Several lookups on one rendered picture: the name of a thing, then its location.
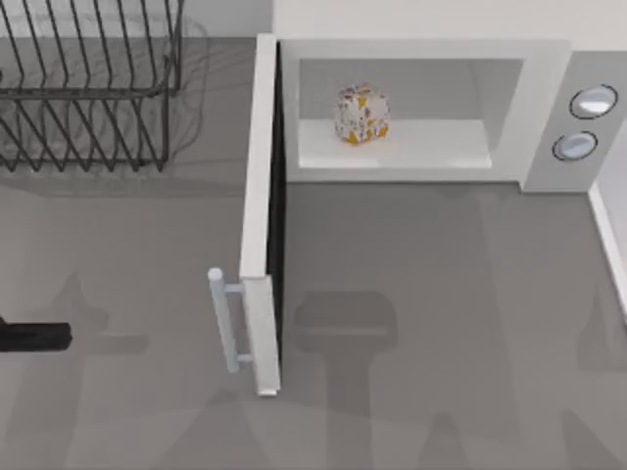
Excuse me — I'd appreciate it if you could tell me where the white microwave door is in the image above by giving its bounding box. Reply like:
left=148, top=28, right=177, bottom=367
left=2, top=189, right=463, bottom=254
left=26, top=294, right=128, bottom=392
left=238, top=33, right=286, bottom=398

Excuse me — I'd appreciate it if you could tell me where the white speckled cup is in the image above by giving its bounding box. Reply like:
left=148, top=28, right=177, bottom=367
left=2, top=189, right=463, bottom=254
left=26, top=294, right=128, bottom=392
left=334, top=83, right=393, bottom=147

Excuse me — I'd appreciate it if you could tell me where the pale microwave oven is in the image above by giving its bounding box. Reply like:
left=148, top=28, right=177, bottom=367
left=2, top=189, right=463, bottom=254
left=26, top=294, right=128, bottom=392
left=275, top=38, right=627, bottom=194

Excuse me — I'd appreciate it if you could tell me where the small microwave knob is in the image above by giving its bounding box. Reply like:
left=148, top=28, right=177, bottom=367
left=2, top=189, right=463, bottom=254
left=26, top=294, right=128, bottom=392
left=552, top=130, right=599, bottom=162

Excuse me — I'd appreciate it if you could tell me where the large microwave knob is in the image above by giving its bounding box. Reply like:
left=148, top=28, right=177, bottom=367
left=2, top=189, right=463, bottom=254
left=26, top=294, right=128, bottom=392
left=568, top=83, right=619, bottom=120

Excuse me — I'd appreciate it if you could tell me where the pale grey door handle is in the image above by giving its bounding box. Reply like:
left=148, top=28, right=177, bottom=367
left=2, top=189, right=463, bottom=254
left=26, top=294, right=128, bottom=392
left=207, top=266, right=255, bottom=375

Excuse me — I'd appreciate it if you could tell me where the dark wire dish rack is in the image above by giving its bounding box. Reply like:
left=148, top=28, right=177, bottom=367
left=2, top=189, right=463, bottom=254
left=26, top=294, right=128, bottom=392
left=0, top=0, right=186, bottom=173

